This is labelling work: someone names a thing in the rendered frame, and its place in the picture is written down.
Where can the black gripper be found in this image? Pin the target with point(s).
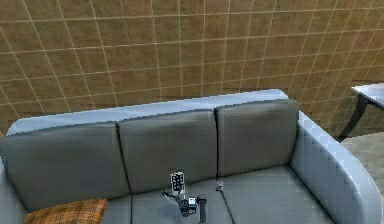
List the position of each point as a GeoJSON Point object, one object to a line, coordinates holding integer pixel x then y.
{"type": "Point", "coordinates": [184, 206]}

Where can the small grey handset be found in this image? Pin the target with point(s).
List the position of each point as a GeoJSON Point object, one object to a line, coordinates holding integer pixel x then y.
{"type": "Point", "coordinates": [219, 186]}

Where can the grey blue sofa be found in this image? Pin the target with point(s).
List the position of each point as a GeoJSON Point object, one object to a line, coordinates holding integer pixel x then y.
{"type": "Point", "coordinates": [260, 136]}

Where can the orange plaid cushion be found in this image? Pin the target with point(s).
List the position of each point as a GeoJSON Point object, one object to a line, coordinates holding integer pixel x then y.
{"type": "Point", "coordinates": [71, 211]}

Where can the grey table with black legs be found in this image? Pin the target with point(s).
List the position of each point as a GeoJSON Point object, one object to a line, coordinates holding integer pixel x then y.
{"type": "Point", "coordinates": [371, 93]}

